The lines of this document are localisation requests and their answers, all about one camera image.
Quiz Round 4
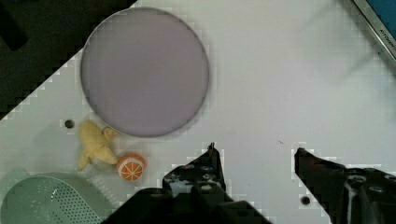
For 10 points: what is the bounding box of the round grey plate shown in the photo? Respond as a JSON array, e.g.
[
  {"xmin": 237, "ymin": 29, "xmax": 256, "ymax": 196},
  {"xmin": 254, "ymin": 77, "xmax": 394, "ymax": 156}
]
[{"xmin": 80, "ymin": 7, "xmax": 210, "ymax": 137}]

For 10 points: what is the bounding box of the black oven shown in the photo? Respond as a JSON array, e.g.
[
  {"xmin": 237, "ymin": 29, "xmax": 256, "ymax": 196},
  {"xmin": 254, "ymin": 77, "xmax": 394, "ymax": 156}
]
[{"xmin": 351, "ymin": 0, "xmax": 396, "ymax": 61}]

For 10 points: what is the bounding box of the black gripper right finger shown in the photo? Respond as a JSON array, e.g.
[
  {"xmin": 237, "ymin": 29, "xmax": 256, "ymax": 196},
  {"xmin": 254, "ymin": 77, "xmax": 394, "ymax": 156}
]
[{"xmin": 294, "ymin": 147, "xmax": 396, "ymax": 224}]

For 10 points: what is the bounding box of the yellow plush banana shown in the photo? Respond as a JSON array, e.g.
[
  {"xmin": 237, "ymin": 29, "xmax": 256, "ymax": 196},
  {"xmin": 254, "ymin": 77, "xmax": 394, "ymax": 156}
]
[{"xmin": 78, "ymin": 120, "xmax": 120, "ymax": 172}]

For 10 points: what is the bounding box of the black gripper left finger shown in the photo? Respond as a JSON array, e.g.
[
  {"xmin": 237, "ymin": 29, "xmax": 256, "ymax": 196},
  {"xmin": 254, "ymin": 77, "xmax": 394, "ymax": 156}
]
[{"xmin": 102, "ymin": 144, "xmax": 271, "ymax": 224}]

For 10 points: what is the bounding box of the plush orange slice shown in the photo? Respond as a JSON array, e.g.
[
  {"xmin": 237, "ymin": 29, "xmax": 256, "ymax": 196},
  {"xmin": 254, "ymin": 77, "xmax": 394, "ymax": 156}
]
[{"xmin": 117, "ymin": 153, "xmax": 147, "ymax": 182}]

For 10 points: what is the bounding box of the green plastic colander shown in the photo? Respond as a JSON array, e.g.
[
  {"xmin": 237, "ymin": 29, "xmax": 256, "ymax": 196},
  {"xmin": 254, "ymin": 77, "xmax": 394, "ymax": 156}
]
[{"xmin": 1, "ymin": 168, "xmax": 113, "ymax": 224}]

